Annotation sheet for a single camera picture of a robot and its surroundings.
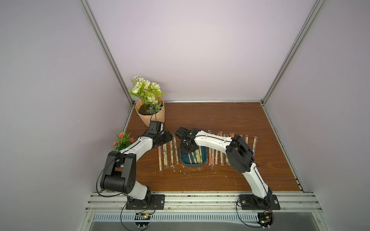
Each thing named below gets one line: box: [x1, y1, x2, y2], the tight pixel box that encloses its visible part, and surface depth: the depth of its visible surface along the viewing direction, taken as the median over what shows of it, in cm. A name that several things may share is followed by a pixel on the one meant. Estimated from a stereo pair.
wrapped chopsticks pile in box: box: [187, 145, 203, 165], surface depth 90 cm
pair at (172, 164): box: [170, 140, 174, 168], surface depth 91 cm
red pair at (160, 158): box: [158, 145, 162, 172], surface depth 91 cm
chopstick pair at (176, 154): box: [173, 134, 180, 165], surface depth 93 cm
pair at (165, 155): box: [162, 143, 169, 167], surface depth 91 cm
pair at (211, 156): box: [208, 147, 215, 167], surface depth 90 cm
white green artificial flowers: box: [128, 75, 169, 116], surface depth 91 cm
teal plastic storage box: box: [181, 145, 208, 167], surface depth 89 cm
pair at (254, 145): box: [251, 135, 258, 156], surface depth 97 cm
